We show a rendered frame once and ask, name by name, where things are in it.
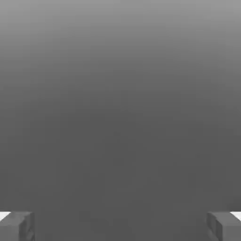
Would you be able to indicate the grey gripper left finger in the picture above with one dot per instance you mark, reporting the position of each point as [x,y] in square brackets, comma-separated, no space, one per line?
[17,226]

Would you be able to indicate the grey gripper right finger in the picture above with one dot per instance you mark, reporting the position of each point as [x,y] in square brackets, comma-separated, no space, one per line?
[224,226]

